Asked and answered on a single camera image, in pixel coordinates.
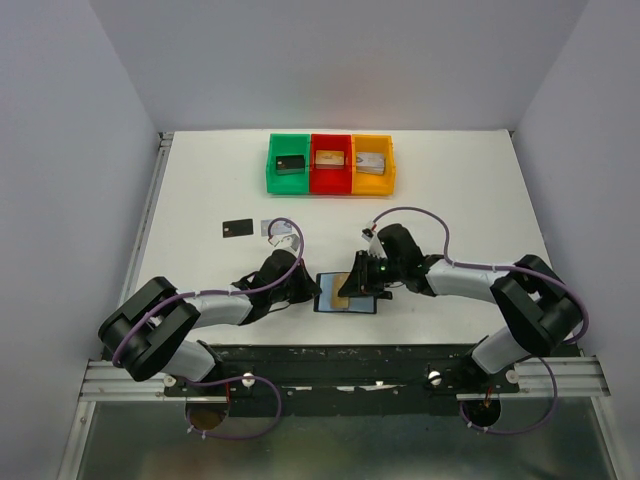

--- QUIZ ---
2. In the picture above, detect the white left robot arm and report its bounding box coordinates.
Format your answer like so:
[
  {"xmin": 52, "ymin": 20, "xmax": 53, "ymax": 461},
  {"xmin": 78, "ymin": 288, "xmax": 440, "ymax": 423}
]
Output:
[{"xmin": 98, "ymin": 249, "xmax": 321, "ymax": 395}]

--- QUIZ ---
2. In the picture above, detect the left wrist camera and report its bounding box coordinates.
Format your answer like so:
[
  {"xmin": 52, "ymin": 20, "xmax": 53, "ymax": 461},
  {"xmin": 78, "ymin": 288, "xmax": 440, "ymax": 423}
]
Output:
[{"xmin": 269, "ymin": 233, "xmax": 300, "ymax": 255}]

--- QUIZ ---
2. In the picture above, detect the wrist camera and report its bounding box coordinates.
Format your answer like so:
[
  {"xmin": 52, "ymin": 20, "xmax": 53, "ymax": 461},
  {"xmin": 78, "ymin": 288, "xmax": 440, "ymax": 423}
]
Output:
[
  {"xmin": 362, "ymin": 227, "xmax": 386, "ymax": 258},
  {"xmin": 269, "ymin": 233, "xmax": 300, "ymax": 255}
]

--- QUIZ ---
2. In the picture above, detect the aluminium frame rail left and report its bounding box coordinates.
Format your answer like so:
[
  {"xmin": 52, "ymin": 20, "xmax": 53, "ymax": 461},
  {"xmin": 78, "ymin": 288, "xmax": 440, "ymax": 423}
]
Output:
[{"xmin": 57, "ymin": 132, "xmax": 175, "ymax": 479}]

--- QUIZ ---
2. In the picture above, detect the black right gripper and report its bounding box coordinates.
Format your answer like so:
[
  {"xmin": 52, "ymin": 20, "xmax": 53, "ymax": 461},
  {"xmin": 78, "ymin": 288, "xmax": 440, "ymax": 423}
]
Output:
[{"xmin": 337, "ymin": 249, "xmax": 404, "ymax": 297}]

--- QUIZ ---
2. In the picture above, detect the grey credit card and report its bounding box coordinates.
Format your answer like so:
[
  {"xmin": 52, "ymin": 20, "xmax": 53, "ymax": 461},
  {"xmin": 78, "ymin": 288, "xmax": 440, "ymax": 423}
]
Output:
[{"xmin": 222, "ymin": 218, "xmax": 254, "ymax": 238}]

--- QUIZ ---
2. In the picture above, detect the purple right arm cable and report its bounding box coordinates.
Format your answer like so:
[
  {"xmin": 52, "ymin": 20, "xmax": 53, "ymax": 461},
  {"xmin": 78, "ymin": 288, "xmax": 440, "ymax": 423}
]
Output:
[{"xmin": 372, "ymin": 206, "xmax": 589, "ymax": 435}]

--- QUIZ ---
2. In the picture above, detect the gold credit card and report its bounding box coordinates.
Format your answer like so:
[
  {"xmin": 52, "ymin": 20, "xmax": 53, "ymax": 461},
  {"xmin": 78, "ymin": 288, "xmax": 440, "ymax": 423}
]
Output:
[{"xmin": 314, "ymin": 150, "xmax": 345, "ymax": 169}]

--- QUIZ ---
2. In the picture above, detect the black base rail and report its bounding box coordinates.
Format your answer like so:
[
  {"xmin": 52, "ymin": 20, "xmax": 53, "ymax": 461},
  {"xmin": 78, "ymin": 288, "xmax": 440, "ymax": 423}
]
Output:
[{"xmin": 164, "ymin": 344, "xmax": 519, "ymax": 417}]

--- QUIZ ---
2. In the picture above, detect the silver VIP credit card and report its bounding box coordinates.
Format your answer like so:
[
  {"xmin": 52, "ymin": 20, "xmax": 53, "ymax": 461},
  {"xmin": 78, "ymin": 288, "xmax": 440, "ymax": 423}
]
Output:
[{"xmin": 260, "ymin": 219, "xmax": 293, "ymax": 237}]

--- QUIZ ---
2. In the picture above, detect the yellow plastic bin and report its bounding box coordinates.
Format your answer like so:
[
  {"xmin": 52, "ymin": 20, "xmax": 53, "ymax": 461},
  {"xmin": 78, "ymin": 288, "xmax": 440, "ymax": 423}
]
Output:
[{"xmin": 352, "ymin": 134, "xmax": 396, "ymax": 196}]

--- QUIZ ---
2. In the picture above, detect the black leather card holder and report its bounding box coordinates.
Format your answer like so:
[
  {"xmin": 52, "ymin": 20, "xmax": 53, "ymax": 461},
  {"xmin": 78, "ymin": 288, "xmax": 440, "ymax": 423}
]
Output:
[{"xmin": 313, "ymin": 272, "xmax": 378, "ymax": 315}]

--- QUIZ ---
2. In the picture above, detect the red plastic bin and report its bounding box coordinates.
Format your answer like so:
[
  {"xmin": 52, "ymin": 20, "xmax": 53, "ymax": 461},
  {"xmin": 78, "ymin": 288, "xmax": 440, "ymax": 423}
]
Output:
[{"xmin": 309, "ymin": 134, "xmax": 353, "ymax": 195}]

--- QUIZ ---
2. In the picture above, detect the black credit card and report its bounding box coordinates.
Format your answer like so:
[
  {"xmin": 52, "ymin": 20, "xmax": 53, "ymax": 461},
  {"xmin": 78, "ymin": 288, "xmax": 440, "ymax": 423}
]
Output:
[{"xmin": 275, "ymin": 155, "xmax": 306, "ymax": 175}]

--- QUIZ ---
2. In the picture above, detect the green plastic bin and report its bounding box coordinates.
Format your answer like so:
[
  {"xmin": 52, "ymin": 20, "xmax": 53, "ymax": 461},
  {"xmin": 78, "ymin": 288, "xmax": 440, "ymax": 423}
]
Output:
[{"xmin": 265, "ymin": 133, "xmax": 311, "ymax": 195}]

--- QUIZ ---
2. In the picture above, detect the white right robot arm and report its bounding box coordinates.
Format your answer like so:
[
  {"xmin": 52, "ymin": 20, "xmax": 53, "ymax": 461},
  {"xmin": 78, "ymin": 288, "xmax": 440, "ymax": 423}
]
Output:
[{"xmin": 337, "ymin": 224, "xmax": 588, "ymax": 392}]

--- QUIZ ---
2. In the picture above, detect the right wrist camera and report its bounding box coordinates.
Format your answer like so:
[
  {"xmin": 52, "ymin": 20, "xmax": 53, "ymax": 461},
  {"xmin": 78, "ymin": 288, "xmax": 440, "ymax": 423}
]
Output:
[{"xmin": 362, "ymin": 227, "xmax": 386, "ymax": 258}]

